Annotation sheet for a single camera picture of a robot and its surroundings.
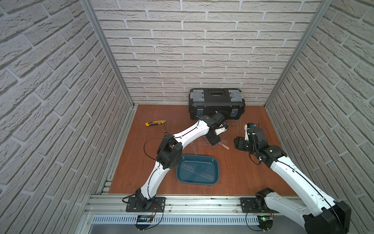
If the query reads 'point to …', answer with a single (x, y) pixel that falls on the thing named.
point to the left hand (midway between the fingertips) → (215, 137)
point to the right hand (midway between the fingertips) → (240, 140)
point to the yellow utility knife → (155, 123)
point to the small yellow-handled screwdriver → (165, 131)
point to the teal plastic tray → (208, 164)
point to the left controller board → (143, 218)
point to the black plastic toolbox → (204, 101)
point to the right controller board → (265, 222)
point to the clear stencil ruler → (197, 171)
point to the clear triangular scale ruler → (224, 146)
